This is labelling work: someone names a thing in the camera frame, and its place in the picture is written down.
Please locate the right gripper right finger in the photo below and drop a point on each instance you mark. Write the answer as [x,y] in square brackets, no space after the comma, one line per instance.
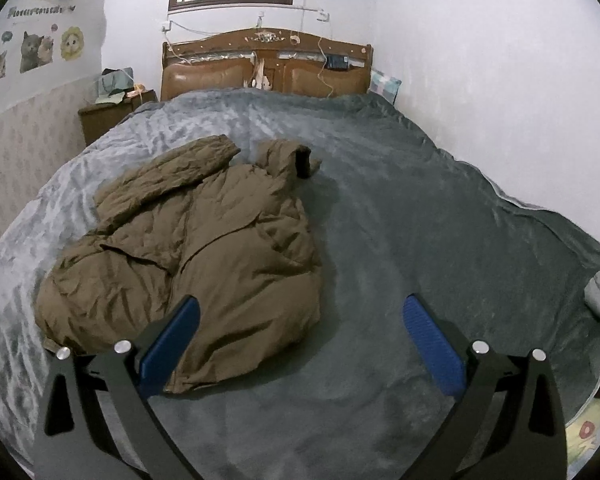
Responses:
[507,420]

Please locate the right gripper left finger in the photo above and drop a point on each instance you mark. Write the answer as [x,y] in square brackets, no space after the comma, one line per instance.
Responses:
[73,440]

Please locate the brown puffer jacket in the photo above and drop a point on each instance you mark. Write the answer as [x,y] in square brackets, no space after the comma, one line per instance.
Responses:
[194,222]

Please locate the floral bed sheet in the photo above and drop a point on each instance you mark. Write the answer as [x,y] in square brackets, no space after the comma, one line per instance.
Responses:
[583,437]

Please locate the grey plush bed blanket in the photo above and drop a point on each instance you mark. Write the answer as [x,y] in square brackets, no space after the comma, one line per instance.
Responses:
[392,214]

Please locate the dark wooden nightstand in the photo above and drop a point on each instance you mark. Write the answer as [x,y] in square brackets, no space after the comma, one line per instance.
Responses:
[96,120]

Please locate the green bag on nightstand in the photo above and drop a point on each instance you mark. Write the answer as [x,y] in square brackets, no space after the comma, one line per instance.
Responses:
[112,85]

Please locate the checked pastel pillow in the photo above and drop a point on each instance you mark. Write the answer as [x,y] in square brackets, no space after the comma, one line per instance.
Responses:
[384,85]

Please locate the yellow flower cat sticker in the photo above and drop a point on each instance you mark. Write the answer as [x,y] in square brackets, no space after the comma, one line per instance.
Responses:
[71,43]

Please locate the black device on headboard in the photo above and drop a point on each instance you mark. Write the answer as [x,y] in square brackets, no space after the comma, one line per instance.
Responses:
[337,62]

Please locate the brown wooden headboard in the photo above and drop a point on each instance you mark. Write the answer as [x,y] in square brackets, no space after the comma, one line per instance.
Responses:
[268,59]

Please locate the grey cats wall sticker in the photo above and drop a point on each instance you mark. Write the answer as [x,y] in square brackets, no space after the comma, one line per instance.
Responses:
[36,51]

